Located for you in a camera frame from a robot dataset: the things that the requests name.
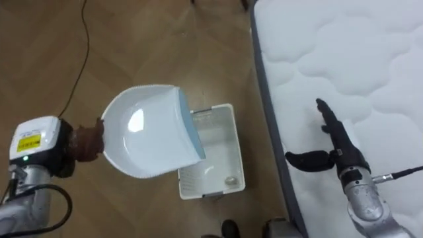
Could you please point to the grey bed with white mattress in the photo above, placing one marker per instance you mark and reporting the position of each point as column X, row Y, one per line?
column 343, row 82

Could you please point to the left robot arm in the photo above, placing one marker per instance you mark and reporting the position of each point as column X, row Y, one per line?
column 24, row 201

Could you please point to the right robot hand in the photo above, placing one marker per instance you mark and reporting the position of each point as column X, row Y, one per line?
column 342, row 145

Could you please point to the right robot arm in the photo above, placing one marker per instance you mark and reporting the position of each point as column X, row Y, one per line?
column 370, row 205

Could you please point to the white plastic waste bin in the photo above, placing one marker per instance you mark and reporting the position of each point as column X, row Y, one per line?
column 215, row 158

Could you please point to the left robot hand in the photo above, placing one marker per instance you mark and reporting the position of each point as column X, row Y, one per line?
column 31, row 139

